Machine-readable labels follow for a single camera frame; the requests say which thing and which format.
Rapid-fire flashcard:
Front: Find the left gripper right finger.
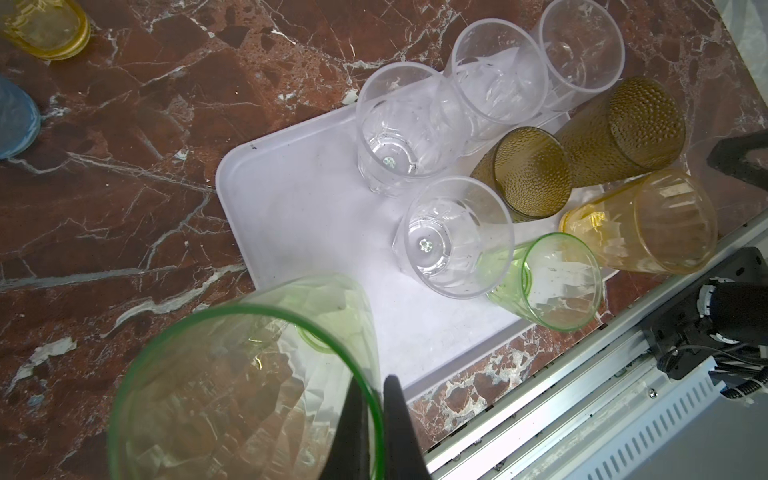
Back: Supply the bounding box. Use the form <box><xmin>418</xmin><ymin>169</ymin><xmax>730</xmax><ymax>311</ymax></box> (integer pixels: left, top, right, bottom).
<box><xmin>383</xmin><ymin>375</ymin><xmax>431</xmax><ymax>480</ymax></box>

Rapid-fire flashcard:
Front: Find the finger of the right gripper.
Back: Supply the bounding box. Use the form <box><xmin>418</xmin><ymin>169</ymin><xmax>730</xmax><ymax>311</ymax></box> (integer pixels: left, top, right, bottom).
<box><xmin>706</xmin><ymin>130</ymin><xmax>767</xmax><ymax>191</ymax></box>

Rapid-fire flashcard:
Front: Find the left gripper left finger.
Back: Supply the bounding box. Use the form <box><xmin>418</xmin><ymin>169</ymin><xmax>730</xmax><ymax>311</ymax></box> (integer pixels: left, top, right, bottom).
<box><xmin>319</xmin><ymin>379</ymin><xmax>370</xmax><ymax>480</ymax></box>

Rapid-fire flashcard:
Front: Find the amber faceted cup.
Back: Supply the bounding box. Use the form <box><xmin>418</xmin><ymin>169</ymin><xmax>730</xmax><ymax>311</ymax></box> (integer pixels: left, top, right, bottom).
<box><xmin>560</xmin><ymin>169</ymin><xmax>718</xmax><ymax>275</ymax></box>

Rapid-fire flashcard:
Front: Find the light green plastic cup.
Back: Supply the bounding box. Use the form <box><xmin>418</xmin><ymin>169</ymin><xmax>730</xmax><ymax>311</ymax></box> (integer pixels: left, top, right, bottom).
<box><xmin>107</xmin><ymin>274</ymin><xmax>385</xmax><ymax>479</ymax></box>

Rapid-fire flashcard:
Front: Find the brown olive textured cup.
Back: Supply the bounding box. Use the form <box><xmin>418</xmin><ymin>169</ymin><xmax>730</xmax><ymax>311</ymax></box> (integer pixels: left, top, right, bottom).
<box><xmin>555</xmin><ymin>76</ymin><xmax>686</xmax><ymax>188</ymax></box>

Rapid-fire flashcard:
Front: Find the clear faceted cup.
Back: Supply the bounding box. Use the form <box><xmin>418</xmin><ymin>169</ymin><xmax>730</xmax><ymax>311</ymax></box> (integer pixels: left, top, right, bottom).
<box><xmin>532</xmin><ymin>0</ymin><xmax>626</xmax><ymax>112</ymax></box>

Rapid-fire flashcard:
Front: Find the olive green textured cup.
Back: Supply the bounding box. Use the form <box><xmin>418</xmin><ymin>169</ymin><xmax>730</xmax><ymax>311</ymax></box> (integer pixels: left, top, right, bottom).
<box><xmin>471</xmin><ymin>126</ymin><xmax>572</xmax><ymax>223</ymax></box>

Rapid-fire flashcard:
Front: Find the green cup back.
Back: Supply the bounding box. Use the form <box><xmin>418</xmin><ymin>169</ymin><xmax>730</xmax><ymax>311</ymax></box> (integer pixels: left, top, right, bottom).
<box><xmin>487</xmin><ymin>232</ymin><xmax>604</xmax><ymax>332</ymax></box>

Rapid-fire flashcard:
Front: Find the clear cup back row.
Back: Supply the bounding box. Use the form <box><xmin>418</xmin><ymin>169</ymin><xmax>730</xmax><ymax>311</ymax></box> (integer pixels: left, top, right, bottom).
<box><xmin>392</xmin><ymin>176</ymin><xmax>516</xmax><ymax>300</ymax></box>

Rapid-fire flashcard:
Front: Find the lilac plastic tray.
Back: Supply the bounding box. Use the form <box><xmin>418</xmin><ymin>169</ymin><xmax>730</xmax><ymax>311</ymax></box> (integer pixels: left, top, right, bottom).
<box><xmin>216</xmin><ymin>105</ymin><xmax>529</xmax><ymax>400</ymax></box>

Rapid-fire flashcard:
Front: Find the grey-blue plastic cup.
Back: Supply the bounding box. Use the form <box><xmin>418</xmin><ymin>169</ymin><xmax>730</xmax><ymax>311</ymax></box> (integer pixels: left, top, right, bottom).
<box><xmin>1</xmin><ymin>77</ymin><xmax>41</xmax><ymax>160</ymax></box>

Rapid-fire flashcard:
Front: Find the yellow plastic cup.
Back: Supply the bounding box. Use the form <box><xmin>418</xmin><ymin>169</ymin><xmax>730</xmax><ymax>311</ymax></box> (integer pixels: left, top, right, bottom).
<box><xmin>1</xmin><ymin>0</ymin><xmax>91</xmax><ymax>61</ymax></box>

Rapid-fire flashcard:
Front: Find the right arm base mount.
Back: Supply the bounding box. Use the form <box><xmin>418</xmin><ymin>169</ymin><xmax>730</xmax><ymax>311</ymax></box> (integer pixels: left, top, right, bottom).
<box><xmin>641</xmin><ymin>247</ymin><xmax>767</xmax><ymax>400</ymax></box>

